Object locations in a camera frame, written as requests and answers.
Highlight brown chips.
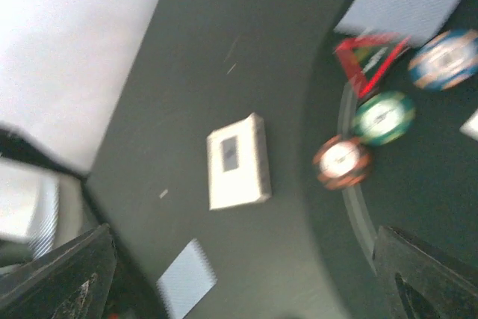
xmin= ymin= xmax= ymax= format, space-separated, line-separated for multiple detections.
xmin=312 ymin=134 xmax=373 ymax=190

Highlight face-up white card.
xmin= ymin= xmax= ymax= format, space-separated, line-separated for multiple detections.
xmin=459 ymin=110 xmax=478 ymax=141

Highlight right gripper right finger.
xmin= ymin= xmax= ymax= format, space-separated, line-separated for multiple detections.
xmin=373 ymin=226 xmax=477 ymax=318

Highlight green poker chips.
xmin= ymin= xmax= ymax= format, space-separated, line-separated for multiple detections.
xmin=352 ymin=91 xmax=415 ymax=146

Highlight red triangular marker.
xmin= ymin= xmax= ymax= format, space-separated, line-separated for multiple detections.
xmin=335 ymin=33 xmax=410 ymax=102

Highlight stray card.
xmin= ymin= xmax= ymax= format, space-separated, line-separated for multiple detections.
xmin=156 ymin=238 xmax=217 ymax=319

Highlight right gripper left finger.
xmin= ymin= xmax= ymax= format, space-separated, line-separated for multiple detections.
xmin=1 ymin=224 xmax=117 ymax=318

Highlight blue chips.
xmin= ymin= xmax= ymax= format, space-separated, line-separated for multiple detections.
xmin=408 ymin=29 xmax=477 ymax=91

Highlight white playing card box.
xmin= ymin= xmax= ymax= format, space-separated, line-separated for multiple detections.
xmin=206 ymin=113 xmax=272 ymax=211

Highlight round black poker mat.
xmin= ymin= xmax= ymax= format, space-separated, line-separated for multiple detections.
xmin=298 ymin=0 xmax=478 ymax=319

